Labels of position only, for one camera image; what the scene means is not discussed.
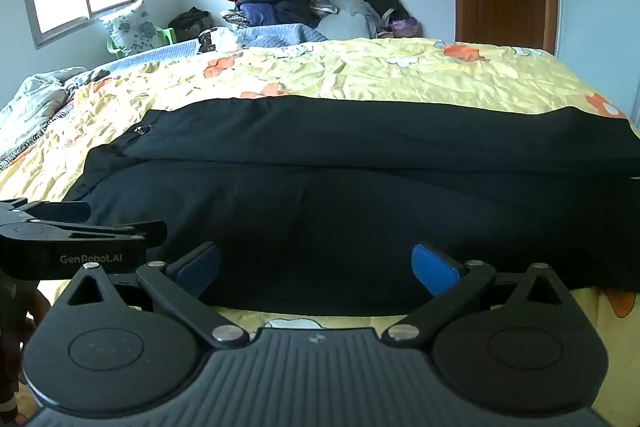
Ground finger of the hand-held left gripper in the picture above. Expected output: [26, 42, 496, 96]
[65, 220, 169, 254]
[0, 198, 92, 226]

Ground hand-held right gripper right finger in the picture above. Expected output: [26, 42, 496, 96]
[382, 244, 583, 349]

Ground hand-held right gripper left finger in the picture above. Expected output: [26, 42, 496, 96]
[52, 243, 251, 349]

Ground black pants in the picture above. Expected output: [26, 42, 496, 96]
[62, 96, 640, 315]

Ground white grey blanket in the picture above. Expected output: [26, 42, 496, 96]
[0, 67, 90, 160]

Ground yellow printed bedsheet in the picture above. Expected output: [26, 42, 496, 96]
[0, 36, 640, 427]

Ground floral pillow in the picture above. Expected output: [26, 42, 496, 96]
[100, 0, 162, 58]

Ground green plastic chair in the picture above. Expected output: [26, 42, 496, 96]
[106, 26, 177, 58]

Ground black and white cloth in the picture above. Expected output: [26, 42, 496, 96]
[197, 27, 247, 54]

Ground black bag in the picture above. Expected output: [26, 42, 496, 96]
[167, 7, 215, 42]

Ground purple bag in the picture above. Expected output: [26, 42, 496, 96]
[389, 17, 422, 39]

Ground blue quilt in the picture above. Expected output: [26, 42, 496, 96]
[97, 23, 329, 72]

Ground navy blue jacket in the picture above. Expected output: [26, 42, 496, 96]
[234, 0, 315, 28]

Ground grey cloth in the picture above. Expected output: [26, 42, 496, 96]
[316, 0, 382, 40]

